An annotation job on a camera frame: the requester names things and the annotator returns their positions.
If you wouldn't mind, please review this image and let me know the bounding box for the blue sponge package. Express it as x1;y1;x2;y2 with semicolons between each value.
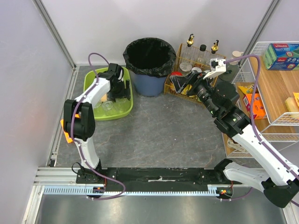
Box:
262;43;299;71

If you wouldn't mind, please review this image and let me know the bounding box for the silver lid spice jar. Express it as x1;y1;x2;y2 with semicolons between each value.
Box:
179;62;192;72

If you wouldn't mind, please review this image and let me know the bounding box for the glass oil bottle gold spout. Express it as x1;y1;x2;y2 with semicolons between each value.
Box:
208;40;221;62

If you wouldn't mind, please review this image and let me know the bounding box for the yellow wire basket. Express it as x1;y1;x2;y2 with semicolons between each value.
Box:
164;43;226;105

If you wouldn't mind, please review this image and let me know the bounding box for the chocolate cookie box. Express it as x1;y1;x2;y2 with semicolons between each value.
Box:
227;138;247;153

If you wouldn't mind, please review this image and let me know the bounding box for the red lid sauce jar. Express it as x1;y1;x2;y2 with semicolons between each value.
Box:
171;71;183;77

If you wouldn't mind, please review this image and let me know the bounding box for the blue trash bin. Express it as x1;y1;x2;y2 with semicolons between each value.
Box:
129;71;167;97

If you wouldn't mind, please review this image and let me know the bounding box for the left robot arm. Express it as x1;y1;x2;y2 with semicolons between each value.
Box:
63;63;132;178

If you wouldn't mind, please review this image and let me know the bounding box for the clear glass cup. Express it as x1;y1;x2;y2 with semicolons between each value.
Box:
93;102;104;117
102;101;116;116
115;98;130;112

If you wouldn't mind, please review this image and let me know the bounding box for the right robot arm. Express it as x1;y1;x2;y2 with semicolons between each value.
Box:
170;71;299;208

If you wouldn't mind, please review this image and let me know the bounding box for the yellow sponge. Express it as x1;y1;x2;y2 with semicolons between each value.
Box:
285;92;299;112

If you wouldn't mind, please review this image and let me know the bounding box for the black trash bag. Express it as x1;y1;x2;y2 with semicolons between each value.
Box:
123;37;176;78

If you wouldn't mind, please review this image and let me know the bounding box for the cream pump soap bottle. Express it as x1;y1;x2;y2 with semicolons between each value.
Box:
224;50;244;82

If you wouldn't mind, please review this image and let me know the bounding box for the white wire shelf rack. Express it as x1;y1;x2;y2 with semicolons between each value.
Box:
216;41;299;159

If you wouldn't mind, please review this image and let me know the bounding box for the green plastic basin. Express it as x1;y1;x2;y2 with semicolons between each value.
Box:
94;67;133;121

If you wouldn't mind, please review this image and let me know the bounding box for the yellow snack bag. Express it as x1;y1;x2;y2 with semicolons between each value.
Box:
237;84;257;95

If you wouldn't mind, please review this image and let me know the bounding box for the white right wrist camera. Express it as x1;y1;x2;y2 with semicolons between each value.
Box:
203;58;226;79

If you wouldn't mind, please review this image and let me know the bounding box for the black mounting base plate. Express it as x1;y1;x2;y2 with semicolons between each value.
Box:
76;168;231;186

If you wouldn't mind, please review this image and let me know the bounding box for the beige plate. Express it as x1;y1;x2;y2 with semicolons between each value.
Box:
100;93;108;103

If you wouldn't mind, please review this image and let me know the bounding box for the black cap glass bottle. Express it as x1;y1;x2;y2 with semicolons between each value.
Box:
197;44;207;66

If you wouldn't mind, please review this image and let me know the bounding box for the orange purple box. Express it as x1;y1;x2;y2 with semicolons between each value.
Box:
242;93;267;120

